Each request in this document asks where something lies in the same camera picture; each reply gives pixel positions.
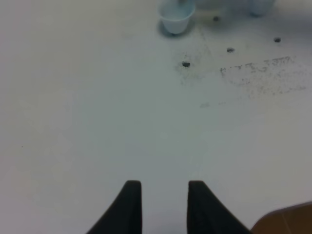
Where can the middle light blue teacup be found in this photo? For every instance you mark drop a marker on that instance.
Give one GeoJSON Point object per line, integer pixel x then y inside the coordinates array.
{"type": "Point", "coordinates": [260, 8]}

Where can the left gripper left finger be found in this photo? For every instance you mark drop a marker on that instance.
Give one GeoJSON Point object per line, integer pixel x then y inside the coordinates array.
{"type": "Point", "coordinates": [124, 216]}

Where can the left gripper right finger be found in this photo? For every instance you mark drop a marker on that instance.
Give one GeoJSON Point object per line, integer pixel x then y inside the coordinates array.
{"type": "Point", "coordinates": [207, 215]}

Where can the left light blue teacup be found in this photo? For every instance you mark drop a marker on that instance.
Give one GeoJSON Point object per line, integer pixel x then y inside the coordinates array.
{"type": "Point", "coordinates": [176, 14]}

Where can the light blue teacup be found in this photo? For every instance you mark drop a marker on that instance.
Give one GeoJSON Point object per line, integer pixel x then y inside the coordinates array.
{"type": "Point", "coordinates": [176, 14]}
{"type": "Point", "coordinates": [260, 8]}

